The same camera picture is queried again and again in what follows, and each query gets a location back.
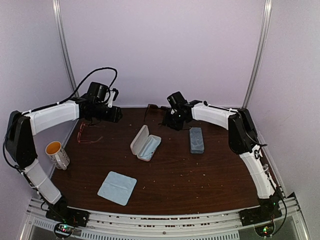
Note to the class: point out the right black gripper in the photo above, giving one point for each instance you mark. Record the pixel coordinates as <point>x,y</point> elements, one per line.
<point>168,121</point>

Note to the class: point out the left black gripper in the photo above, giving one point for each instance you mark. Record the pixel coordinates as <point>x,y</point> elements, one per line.
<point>114,117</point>

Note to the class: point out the grey-blue glasses case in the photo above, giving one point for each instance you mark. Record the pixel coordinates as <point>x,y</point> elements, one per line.
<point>196,140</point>

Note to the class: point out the light blue cloth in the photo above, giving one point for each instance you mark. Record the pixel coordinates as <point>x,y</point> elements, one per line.
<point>149,148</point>
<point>117,188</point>

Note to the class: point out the red framed eyeglasses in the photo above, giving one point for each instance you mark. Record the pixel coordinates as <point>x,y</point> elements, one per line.
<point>88,134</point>

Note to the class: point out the pink glasses case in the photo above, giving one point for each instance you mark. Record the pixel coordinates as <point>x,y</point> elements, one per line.
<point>139,140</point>

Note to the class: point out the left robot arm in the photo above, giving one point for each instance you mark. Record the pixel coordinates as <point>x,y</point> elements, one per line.
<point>96,103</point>

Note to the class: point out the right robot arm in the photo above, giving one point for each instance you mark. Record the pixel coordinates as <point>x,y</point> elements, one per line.
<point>242,140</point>

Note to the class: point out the dark sunglasses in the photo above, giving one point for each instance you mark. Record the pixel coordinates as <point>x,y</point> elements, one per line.
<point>159,110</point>

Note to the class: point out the patterned mug orange inside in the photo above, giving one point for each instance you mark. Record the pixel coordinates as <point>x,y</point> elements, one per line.
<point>55,151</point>

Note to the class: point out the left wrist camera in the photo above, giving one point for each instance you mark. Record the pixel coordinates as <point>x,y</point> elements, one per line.
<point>111,97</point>

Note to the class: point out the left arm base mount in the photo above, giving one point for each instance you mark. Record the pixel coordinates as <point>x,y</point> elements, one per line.
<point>66,225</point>

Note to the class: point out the aluminium front rail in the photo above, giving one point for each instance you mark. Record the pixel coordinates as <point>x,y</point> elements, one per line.
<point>224,225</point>

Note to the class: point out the left aluminium frame post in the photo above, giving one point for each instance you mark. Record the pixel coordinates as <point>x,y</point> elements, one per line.
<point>63,43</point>

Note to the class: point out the aluminium frame post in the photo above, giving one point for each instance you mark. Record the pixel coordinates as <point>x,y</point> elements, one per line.
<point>264,30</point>
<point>63,43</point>

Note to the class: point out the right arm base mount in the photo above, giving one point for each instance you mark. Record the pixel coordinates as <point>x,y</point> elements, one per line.
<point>257,217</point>

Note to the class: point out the right aluminium frame post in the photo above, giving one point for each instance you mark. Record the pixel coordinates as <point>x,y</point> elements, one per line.
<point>264,30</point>

